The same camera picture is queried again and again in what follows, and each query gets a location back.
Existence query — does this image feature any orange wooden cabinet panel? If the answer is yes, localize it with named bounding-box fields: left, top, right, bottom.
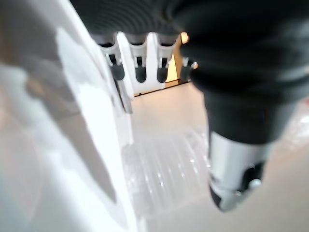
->
left=165, top=31, right=194, bottom=85

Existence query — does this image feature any clear plastic wrapped drinks pack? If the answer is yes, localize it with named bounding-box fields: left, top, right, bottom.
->
left=121, top=127, right=213, bottom=219

